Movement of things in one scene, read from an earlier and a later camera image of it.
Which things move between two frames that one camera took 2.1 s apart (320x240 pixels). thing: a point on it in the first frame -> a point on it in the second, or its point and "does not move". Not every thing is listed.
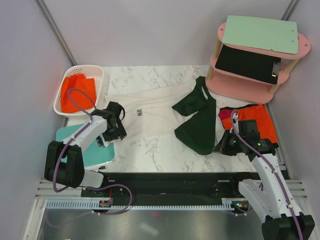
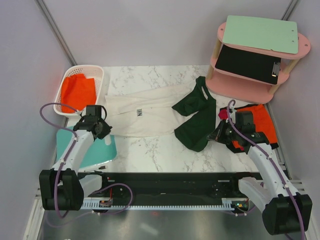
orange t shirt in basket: x=77 y=81 does not move
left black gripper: x=119 y=132 -> x=106 y=131
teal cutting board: x=95 y=154 does not move
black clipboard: x=261 y=67 does not move
